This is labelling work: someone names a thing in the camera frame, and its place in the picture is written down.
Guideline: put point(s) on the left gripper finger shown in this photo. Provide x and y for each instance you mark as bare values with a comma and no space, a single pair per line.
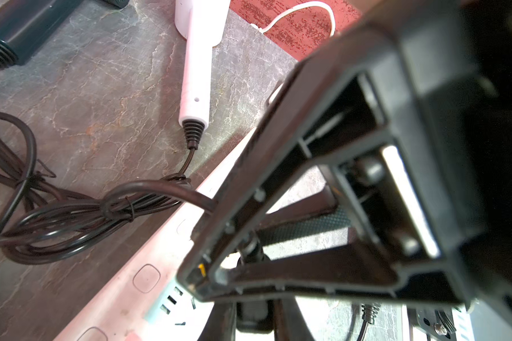
382,172

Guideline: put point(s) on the white round hair dryer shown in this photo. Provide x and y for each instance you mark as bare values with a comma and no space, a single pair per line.
202,24

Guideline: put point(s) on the dark green hair dryer back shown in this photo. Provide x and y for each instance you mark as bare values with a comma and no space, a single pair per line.
26,25

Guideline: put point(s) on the white power strip coloured sockets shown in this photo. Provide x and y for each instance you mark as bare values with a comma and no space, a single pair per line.
143,301

